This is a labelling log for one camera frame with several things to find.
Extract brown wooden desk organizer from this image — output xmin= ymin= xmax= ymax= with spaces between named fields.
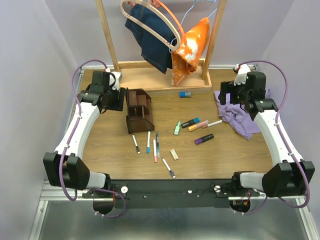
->
xmin=125 ymin=88 xmax=155 ymax=134

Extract black highlighter blue cap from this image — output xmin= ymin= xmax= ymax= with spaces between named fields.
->
xmin=181 ymin=117 xmax=200 ymax=129

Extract pink highlighter orange cap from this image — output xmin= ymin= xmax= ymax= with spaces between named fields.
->
xmin=188 ymin=120 xmax=209 ymax=132

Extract black highlighter purple cap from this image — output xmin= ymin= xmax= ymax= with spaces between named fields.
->
xmin=194 ymin=133 xmax=214 ymax=145

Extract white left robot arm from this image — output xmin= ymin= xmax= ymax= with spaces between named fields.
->
xmin=43 ymin=70 xmax=126 ymax=198

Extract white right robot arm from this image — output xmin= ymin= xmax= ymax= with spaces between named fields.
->
xmin=218 ymin=71 xmax=315 ymax=198

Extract wooden clothes rack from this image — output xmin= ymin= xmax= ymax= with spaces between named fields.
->
xmin=95 ymin=0 xmax=227 ymax=93

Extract purple cloth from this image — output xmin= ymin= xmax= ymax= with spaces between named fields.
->
xmin=214 ymin=91 xmax=261 ymax=140

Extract white marker pink cap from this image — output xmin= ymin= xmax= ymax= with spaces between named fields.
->
xmin=202 ymin=120 xmax=223 ymax=129

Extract blue grey cylinder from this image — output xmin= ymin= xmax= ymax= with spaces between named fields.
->
xmin=179 ymin=91 xmax=192 ymax=98

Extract orange white cloth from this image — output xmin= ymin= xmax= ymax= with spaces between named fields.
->
xmin=171 ymin=17 xmax=211 ymax=87

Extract black teal pen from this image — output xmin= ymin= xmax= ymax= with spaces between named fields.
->
xmin=156 ymin=132 xmax=161 ymax=159

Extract dark blue jeans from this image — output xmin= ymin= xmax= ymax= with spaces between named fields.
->
xmin=125 ymin=19 xmax=173 ymax=74

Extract white pen pink cap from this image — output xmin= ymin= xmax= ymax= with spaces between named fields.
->
xmin=152 ymin=139 xmax=158 ymax=163

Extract small green bottle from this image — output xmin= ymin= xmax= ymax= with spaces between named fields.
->
xmin=173 ymin=120 xmax=181 ymax=136

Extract beige wooden hanger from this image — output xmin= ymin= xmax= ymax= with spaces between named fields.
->
xmin=123 ymin=2 xmax=178 ymax=52

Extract beige eraser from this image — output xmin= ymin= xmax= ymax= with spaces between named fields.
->
xmin=170 ymin=149 xmax=179 ymax=161

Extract white marker black blue cap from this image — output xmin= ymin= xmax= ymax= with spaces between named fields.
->
xmin=162 ymin=158 xmax=176 ymax=179

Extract orange plastic hanger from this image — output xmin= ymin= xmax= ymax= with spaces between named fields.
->
xmin=120 ymin=0 xmax=187 ymax=51

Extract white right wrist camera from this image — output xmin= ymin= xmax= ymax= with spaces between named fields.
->
xmin=233 ymin=64 xmax=252 ymax=86

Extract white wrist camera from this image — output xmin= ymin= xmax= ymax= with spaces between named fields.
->
xmin=103 ymin=70 xmax=123 ymax=91
xmin=233 ymin=64 xmax=252 ymax=86

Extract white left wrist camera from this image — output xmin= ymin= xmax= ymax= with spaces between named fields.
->
xmin=103 ymin=70 xmax=123 ymax=91

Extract light blue wire hanger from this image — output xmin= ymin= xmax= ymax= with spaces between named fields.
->
xmin=168 ymin=0 xmax=219 ymax=54

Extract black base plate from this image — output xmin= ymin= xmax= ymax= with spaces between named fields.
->
xmin=82 ymin=178 xmax=267 ymax=210

